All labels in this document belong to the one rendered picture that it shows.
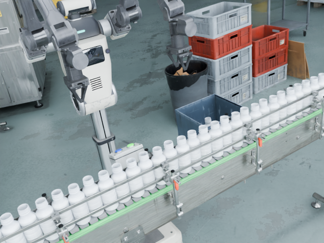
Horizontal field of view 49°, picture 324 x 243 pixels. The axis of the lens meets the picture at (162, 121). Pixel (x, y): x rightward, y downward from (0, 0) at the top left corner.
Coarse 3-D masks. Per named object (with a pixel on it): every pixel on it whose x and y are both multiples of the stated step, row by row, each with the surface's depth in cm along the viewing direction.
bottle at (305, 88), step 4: (304, 80) 182; (308, 80) 181; (304, 84) 180; (308, 84) 180; (304, 88) 181; (308, 88) 181; (304, 92) 181; (308, 92) 181; (308, 96) 182; (304, 100) 183; (308, 100) 183; (304, 104) 184; (308, 104) 184; (308, 108) 185
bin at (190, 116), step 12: (216, 96) 231; (180, 108) 221; (192, 108) 226; (204, 108) 232; (216, 108) 235; (228, 108) 224; (180, 120) 218; (192, 120) 205; (204, 120) 235; (216, 120) 240; (180, 132) 224
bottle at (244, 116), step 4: (240, 108) 164; (244, 108) 165; (240, 112) 164; (244, 112) 163; (248, 112) 164; (240, 116) 165; (244, 116) 163; (248, 116) 164; (244, 120) 163; (248, 120) 163; (244, 128) 165; (244, 132) 166; (244, 136) 167; (244, 140) 168
